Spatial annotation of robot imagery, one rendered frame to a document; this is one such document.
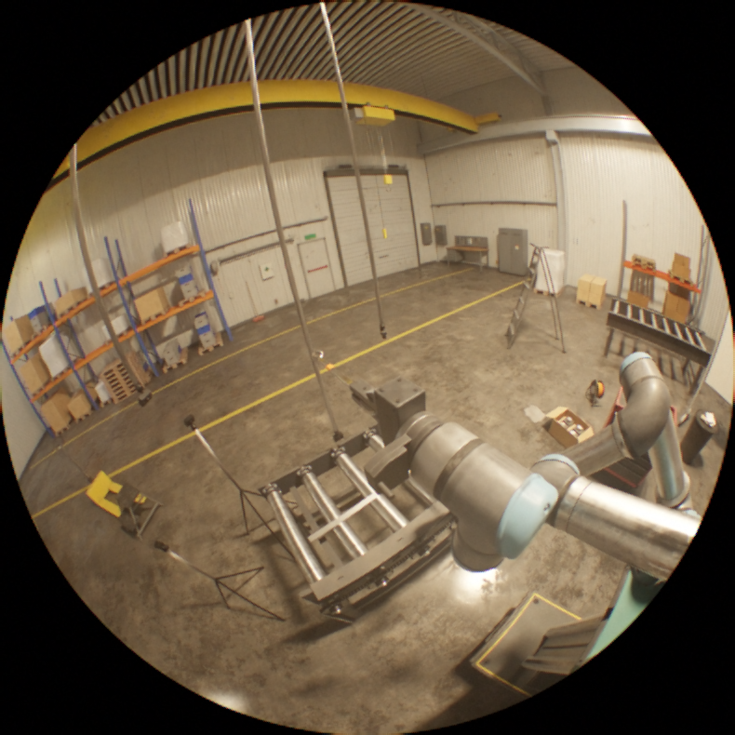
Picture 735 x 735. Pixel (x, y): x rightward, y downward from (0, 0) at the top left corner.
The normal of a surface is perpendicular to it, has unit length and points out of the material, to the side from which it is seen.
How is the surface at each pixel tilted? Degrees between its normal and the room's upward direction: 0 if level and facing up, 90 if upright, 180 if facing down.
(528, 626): 0
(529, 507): 16
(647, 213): 90
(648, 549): 61
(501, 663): 0
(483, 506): 51
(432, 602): 0
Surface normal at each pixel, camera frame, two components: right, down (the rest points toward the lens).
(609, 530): -0.93, -0.22
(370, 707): -0.16, -0.84
